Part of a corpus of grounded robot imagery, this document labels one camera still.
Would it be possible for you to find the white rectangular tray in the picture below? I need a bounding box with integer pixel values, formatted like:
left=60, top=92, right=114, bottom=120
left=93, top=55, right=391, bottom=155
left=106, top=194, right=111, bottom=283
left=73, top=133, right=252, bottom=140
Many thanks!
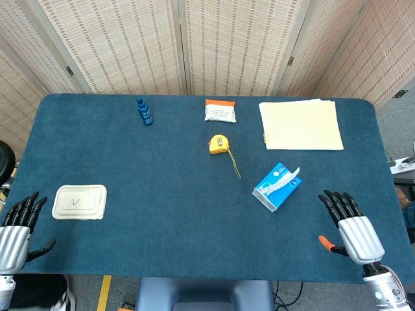
left=51, top=184, right=108, bottom=221

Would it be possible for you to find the blue table cloth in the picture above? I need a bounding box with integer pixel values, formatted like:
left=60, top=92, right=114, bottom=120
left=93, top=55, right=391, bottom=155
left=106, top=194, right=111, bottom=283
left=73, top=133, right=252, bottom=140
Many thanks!
left=0, top=93, right=410, bottom=286

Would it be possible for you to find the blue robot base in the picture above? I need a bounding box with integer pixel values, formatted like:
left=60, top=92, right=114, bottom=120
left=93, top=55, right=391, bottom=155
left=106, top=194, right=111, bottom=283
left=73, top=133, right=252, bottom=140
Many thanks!
left=134, top=277, right=276, bottom=311

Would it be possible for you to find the cream paper folder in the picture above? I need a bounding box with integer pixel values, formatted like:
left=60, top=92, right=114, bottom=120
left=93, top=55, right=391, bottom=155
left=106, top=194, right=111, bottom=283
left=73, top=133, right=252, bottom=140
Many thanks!
left=258, top=99, right=345, bottom=152

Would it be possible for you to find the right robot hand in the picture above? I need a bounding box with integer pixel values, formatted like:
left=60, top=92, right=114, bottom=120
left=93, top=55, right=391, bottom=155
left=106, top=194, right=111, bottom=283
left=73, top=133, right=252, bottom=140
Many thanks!
left=318, top=190, right=386, bottom=266

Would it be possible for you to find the white power strip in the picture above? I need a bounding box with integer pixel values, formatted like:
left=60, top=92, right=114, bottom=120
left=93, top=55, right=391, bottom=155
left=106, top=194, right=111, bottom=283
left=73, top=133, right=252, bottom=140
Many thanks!
left=388, top=156, right=415, bottom=175

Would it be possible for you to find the black cable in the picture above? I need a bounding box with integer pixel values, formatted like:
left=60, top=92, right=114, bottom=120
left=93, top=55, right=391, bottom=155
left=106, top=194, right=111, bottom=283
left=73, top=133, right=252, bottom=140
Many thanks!
left=271, top=281, right=304, bottom=311

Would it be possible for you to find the blue tissue box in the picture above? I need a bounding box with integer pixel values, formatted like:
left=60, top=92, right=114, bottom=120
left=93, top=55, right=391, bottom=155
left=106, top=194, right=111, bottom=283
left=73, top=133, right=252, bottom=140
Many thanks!
left=252, top=162, right=303, bottom=213

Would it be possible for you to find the yellow tape measure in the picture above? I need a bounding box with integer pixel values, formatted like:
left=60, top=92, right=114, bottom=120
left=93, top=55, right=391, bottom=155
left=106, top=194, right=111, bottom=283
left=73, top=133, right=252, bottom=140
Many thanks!
left=208, top=134, right=243, bottom=179

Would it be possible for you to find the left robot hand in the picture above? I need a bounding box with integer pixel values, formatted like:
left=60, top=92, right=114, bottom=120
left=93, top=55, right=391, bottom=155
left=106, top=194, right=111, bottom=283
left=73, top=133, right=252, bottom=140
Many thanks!
left=0, top=191, right=57, bottom=276

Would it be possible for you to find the black round stool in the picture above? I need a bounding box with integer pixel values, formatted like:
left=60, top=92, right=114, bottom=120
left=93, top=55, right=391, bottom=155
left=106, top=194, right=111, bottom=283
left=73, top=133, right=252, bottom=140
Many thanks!
left=0, top=140, right=17, bottom=187

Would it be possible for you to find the woven folding screen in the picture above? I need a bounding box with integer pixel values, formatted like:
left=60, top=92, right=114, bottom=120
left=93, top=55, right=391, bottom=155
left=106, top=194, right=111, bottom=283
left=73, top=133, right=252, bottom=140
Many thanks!
left=0, top=0, right=415, bottom=156

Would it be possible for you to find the blue spray bottle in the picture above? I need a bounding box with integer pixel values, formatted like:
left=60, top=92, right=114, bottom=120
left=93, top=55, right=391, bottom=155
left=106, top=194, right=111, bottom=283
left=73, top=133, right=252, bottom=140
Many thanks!
left=136, top=97, right=154, bottom=126

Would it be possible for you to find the white orange packet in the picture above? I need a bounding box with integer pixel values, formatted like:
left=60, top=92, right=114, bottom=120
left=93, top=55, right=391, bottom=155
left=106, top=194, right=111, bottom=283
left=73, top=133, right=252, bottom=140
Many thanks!
left=204, top=98, right=237, bottom=124

